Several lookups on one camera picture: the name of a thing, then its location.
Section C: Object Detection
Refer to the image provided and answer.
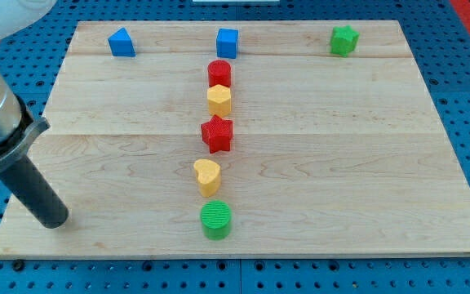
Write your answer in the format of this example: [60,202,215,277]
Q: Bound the grey flange mount plate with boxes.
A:
[0,96,50,173]

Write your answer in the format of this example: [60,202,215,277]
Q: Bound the yellow hexagon block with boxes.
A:
[206,84,232,118]

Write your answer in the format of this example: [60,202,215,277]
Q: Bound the green cylinder block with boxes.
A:
[200,200,232,240]

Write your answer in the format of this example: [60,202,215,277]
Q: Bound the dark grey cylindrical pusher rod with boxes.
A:
[0,156,69,229]

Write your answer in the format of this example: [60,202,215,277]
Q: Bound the yellow heart block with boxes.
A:
[193,158,221,198]

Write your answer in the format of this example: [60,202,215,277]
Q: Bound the blue cube block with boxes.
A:
[216,28,238,59]

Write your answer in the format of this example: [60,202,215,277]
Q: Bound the blue triangle block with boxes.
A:
[108,28,136,57]

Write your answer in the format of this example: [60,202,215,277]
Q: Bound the red cylinder block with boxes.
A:
[207,60,232,87]

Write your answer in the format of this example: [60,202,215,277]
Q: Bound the wooden board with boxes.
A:
[0,20,470,260]

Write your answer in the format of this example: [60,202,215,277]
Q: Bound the red star block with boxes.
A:
[201,115,233,154]

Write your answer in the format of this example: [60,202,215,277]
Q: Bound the green star block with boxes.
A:
[330,25,360,57]

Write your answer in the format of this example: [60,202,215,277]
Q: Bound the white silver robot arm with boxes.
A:
[0,0,69,229]

